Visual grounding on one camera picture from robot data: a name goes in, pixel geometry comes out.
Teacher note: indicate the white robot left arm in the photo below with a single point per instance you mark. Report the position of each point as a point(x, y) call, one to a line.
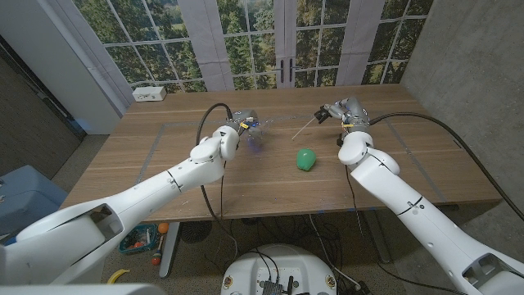
point(155, 188)

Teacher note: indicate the clear plastic spray bottle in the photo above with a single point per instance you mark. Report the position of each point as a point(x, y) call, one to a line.
point(257, 132)

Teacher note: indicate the orange toy ball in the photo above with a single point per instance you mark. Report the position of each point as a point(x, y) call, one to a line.
point(163, 228)

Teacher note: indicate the white power outlet box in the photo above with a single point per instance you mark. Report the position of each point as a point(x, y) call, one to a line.
point(149, 93)

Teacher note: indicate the grey table leg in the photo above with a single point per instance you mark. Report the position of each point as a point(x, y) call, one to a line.
point(378, 246)

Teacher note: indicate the teal toy basket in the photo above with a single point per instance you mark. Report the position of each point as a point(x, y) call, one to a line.
point(137, 241)

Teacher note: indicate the yellow toy banana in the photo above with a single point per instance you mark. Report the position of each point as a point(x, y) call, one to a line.
point(116, 275)

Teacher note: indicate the black spray top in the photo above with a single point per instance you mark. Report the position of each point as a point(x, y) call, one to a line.
point(321, 115)

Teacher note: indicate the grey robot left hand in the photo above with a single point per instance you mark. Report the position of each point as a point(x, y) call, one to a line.
point(247, 121)

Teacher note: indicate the blue storage bin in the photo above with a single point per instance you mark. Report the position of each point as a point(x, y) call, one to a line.
point(20, 196)

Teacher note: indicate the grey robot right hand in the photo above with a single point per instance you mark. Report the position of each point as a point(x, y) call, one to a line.
point(354, 114)

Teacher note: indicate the white table leg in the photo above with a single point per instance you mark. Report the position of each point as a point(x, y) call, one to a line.
point(168, 254)

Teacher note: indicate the black round floor disc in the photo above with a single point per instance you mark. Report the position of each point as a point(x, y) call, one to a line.
point(195, 231)

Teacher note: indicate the colourful wooden toy stick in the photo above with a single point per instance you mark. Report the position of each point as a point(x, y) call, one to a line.
point(156, 259)

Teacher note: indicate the printed window backdrop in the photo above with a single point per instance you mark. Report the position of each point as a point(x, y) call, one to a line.
point(245, 41)

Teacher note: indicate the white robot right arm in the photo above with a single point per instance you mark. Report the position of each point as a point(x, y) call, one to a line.
point(409, 213)

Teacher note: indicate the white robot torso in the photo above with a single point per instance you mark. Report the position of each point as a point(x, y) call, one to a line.
point(282, 266)

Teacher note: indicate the green toy apple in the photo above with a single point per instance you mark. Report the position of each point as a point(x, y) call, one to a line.
point(306, 159)

